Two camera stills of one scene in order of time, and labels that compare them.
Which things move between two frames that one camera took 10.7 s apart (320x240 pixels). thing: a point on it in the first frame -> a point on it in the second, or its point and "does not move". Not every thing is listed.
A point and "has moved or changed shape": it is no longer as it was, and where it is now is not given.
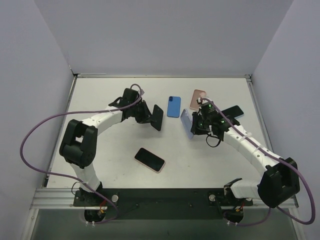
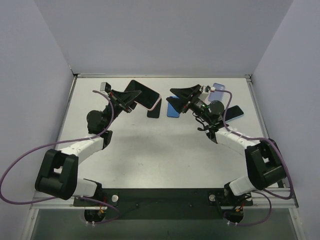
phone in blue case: [234, 111] does not move
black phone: [158, 113] has moved or changed shape
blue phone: [173, 109] does not move
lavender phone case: [187, 123] -> [217, 95]
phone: [150, 160] -> [148, 98]
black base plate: [161, 204] does not move
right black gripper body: [195, 124] -> [189, 99]
